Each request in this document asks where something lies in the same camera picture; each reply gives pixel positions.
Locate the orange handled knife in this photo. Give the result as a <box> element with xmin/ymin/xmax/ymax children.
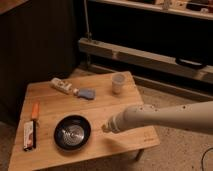
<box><xmin>31</xmin><ymin>102</ymin><xmax>39</xmax><ymax>126</ymax></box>

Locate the metal pole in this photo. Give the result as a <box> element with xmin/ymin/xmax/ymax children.
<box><xmin>83</xmin><ymin>0</ymin><xmax>92</xmax><ymax>41</ymax></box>

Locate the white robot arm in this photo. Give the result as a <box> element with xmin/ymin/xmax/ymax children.
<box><xmin>102</xmin><ymin>101</ymin><xmax>213</xmax><ymax>134</ymax></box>

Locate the white tapered gripper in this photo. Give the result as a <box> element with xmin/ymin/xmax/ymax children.
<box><xmin>101</xmin><ymin>113</ymin><xmax>127</xmax><ymax>133</ymax></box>

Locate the blue sponge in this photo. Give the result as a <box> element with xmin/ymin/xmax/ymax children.
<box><xmin>78</xmin><ymin>89</ymin><xmax>95</xmax><ymax>100</ymax></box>

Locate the upper shelf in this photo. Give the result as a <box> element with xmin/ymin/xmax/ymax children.
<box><xmin>89</xmin><ymin>0</ymin><xmax>213</xmax><ymax>21</ymax></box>

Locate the black case handle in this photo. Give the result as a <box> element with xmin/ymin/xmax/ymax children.
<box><xmin>175</xmin><ymin>58</ymin><xmax>207</xmax><ymax>70</ymax></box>

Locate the black ceramic bowl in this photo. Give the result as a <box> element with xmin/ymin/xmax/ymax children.
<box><xmin>54</xmin><ymin>115</ymin><xmax>91</xmax><ymax>151</ymax></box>

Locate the white tube bottle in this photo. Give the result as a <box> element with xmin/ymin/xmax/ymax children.
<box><xmin>50</xmin><ymin>78</ymin><xmax>78</xmax><ymax>94</ymax></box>

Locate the wooden table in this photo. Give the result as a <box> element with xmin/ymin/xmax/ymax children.
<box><xmin>8</xmin><ymin>72</ymin><xmax>160</xmax><ymax>171</ymax></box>

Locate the translucent plastic cup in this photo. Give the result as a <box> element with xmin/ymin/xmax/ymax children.
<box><xmin>112</xmin><ymin>73</ymin><xmax>125</xmax><ymax>94</ymax></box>

